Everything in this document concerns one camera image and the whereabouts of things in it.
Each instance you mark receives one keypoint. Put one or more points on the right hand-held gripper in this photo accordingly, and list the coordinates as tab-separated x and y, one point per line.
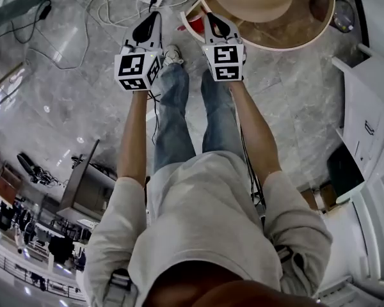
225	61

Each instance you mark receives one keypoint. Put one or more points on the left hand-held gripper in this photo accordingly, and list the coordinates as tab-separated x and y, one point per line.
131	66

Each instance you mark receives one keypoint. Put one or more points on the red plastic cup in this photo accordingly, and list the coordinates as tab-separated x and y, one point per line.
196	24

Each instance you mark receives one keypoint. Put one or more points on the person's right forearm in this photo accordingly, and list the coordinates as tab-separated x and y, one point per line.
256	133

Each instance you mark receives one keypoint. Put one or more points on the person's left forearm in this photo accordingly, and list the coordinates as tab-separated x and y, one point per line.
134	139

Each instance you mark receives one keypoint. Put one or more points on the person's left white shoe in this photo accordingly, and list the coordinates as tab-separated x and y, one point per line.
172	55

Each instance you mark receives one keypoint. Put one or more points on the small pink floor scrap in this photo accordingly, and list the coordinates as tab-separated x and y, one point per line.
181	27

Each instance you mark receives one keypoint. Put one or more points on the round beige side table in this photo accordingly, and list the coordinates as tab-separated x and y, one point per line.
275	34

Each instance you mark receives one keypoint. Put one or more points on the person's blue jeans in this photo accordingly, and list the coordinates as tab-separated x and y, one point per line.
172	120

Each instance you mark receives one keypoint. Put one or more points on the black mesh wastebasket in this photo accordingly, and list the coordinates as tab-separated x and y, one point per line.
342	14

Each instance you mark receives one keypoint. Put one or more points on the grey side table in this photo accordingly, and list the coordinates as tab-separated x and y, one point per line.
83	187

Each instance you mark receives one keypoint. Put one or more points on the white cabinet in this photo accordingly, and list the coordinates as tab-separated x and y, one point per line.
368	114

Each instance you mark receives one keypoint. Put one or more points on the person's grey shirt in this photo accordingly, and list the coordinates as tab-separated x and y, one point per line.
204	216

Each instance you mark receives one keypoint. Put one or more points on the black rounded bin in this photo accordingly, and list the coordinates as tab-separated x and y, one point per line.
344	171

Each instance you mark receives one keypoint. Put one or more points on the person's face and neck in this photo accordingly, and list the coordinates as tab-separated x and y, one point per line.
217	291

